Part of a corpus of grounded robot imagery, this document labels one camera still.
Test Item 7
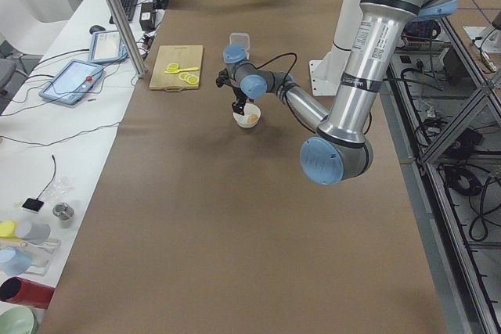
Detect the black power adapter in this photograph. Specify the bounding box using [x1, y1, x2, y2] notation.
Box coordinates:
[139, 2, 156, 31]

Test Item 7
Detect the lemon slice front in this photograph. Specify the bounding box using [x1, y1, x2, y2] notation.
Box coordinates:
[186, 75, 199, 85]

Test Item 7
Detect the near blue teach pendant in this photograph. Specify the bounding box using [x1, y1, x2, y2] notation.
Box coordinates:
[38, 59, 104, 106]

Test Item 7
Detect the black computer mouse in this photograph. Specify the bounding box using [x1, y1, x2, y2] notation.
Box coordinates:
[89, 25, 106, 34]

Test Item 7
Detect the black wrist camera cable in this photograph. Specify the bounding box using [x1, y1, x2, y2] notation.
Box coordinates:
[255, 52, 298, 77]

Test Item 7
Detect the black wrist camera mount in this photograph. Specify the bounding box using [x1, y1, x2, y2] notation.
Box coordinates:
[215, 69, 233, 88]

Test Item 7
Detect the brown egg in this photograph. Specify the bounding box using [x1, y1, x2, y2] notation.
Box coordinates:
[247, 114, 258, 123]

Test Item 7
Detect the crumpled clear plastic bag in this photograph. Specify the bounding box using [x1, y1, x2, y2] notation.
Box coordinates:
[41, 177, 74, 202]

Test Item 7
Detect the aluminium frame post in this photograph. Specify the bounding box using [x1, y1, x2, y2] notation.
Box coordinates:
[106, 0, 146, 78]

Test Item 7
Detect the grey plastic cup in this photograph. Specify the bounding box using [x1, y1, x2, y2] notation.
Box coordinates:
[15, 221, 51, 244]

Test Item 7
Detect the clear plastic egg box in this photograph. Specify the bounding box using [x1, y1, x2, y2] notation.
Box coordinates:
[229, 32, 251, 58]

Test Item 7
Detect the yellow plastic knife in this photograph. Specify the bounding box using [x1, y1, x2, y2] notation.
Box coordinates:
[165, 66, 200, 74]

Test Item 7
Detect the green bowl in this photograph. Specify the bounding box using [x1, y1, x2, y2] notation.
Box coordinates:
[1, 307, 38, 334]

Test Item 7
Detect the white bowl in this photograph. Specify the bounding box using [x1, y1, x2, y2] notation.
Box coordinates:
[233, 103, 261, 128]

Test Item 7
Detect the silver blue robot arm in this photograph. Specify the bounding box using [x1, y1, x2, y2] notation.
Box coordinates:
[216, 0, 459, 185]

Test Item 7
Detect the wooden cutting board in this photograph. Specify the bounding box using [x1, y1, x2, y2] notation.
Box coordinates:
[149, 45, 204, 92]

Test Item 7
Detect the small black square pad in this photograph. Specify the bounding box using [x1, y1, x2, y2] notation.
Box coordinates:
[21, 197, 45, 213]

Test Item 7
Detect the red cylinder can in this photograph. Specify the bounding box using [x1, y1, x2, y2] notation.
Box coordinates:
[1, 277, 55, 309]

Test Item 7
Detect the blue teach pendant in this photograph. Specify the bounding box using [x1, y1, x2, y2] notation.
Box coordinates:
[38, 59, 104, 106]
[88, 31, 128, 64]

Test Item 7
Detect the yellow plastic cup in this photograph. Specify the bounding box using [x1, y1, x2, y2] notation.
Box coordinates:
[0, 221, 17, 239]

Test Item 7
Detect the aluminium frame rail right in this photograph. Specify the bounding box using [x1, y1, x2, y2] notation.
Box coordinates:
[387, 16, 501, 334]

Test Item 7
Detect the silver metal cylinder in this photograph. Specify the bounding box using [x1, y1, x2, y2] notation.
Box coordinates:
[52, 202, 74, 221]

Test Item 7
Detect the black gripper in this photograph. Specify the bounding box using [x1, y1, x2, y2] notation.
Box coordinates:
[232, 86, 247, 116]

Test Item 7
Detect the light blue plastic cup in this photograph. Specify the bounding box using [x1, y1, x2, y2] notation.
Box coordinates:
[0, 247, 32, 276]

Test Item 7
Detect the lemon slice middle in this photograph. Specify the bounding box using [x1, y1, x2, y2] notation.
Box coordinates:
[178, 73, 192, 81]

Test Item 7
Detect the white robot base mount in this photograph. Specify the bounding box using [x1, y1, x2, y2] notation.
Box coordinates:
[309, 46, 344, 96]

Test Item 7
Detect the lemon slice near knife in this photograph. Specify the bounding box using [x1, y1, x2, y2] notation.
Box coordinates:
[165, 63, 180, 73]

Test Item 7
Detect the far blue teach pendant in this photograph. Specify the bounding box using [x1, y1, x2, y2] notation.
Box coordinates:
[88, 31, 128, 64]

